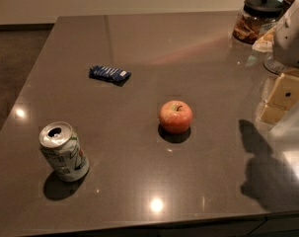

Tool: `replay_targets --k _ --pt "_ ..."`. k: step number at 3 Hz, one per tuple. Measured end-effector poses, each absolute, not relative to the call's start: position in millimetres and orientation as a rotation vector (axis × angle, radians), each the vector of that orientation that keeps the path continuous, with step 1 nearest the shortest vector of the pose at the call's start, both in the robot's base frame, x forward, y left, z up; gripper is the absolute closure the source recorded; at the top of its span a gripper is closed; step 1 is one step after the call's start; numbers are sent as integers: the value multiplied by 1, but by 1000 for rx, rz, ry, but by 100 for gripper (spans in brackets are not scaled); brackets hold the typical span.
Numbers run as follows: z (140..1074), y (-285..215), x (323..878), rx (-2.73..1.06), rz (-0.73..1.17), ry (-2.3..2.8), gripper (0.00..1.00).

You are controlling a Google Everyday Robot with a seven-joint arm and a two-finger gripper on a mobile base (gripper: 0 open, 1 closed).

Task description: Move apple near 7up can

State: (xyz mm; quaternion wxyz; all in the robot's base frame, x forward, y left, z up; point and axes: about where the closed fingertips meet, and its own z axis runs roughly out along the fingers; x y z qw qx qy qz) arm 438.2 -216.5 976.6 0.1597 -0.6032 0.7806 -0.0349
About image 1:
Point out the clear glass base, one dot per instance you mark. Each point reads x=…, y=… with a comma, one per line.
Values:
x=275, y=64

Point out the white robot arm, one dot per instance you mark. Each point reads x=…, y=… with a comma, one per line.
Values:
x=286, y=37

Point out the blue snack bag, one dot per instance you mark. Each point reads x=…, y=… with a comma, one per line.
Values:
x=109, y=74

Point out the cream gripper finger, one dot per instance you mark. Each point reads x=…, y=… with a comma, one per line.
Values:
x=284, y=96

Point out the green white 7up can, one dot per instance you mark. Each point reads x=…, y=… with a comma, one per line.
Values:
x=59, y=144

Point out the glass jar with black lid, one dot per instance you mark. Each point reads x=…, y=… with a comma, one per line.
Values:
x=254, y=15

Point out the red yellow apple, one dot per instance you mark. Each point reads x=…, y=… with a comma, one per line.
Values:
x=175, y=117

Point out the yellow white snack packet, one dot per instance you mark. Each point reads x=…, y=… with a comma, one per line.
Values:
x=265, y=42

